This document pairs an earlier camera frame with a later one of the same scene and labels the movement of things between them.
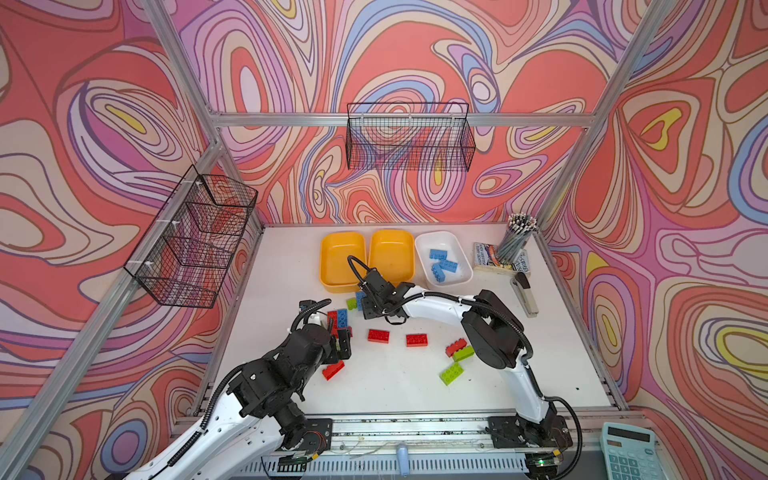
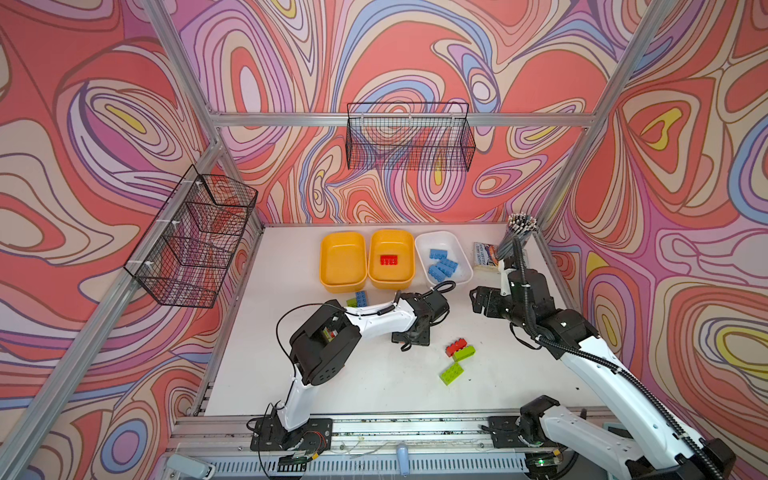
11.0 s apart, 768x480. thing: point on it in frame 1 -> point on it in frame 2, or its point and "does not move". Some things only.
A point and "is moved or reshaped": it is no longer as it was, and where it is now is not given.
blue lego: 438,272 does not move
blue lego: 438,254 does not move
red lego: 455,346 does not move
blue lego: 449,265 does not move
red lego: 378,336 is moved or reshaped
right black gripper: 367,312 -> 492,296
